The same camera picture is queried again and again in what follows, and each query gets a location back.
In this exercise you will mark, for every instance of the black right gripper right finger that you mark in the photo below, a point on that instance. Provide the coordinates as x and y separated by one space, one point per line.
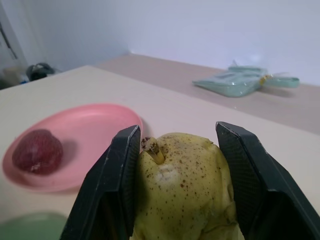
260 180

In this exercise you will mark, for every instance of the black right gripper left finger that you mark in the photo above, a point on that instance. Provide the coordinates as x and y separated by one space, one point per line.
110 185

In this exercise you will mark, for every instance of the yellow speckled pear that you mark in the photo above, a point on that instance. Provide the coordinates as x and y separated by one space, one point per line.
185 190

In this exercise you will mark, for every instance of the pink plate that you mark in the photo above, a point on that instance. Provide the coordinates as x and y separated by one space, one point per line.
75 140

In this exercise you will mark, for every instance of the green plate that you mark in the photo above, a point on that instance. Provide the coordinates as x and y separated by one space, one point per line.
32 226

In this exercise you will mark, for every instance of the red strawberry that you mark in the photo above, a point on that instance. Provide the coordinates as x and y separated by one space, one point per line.
37 155

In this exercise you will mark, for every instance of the clear plastic packaged bag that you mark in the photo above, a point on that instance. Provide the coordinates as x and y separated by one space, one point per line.
240 81

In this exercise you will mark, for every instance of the dark grey bag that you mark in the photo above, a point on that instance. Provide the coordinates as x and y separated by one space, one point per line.
41 70

